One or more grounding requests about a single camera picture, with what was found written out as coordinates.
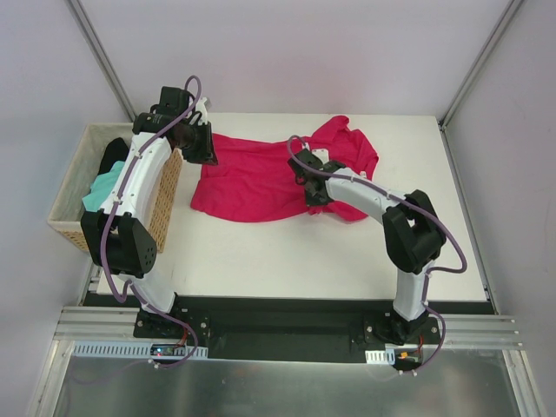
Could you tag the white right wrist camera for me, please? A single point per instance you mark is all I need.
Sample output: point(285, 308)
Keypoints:
point(321, 154)

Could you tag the aluminium frame post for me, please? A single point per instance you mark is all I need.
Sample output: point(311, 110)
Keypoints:
point(79, 13)
point(493, 40)

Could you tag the white cable duct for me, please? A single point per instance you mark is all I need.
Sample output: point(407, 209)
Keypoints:
point(380, 357)
point(137, 350)

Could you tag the right white cable duct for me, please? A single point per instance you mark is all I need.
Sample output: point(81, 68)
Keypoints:
point(380, 357)

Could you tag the left aluminium frame post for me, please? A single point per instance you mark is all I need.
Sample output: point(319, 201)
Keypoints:
point(79, 13)

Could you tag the pink t shirt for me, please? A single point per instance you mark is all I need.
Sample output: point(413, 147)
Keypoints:
point(252, 181)

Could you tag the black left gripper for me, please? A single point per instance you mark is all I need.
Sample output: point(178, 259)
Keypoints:
point(202, 142)

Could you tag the teal t shirt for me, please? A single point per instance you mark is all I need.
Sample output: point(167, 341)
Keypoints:
point(101, 187)

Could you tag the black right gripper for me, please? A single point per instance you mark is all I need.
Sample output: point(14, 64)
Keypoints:
point(307, 181)

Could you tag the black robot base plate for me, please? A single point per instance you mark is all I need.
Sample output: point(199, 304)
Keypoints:
point(296, 330)

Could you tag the black t shirt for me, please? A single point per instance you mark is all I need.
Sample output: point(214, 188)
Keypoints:
point(116, 151)

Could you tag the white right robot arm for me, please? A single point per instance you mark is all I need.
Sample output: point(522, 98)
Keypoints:
point(412, 236)

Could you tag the right aluminium frame post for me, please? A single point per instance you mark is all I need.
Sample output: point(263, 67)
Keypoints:
point(493, 40)

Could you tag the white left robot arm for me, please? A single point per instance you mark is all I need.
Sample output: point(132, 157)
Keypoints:
point(116, 234)

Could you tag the left white cable duct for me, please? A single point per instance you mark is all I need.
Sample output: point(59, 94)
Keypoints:
point(137, 350)

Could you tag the wicker laundry basket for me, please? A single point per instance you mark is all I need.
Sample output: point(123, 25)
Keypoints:
point(67, 210)

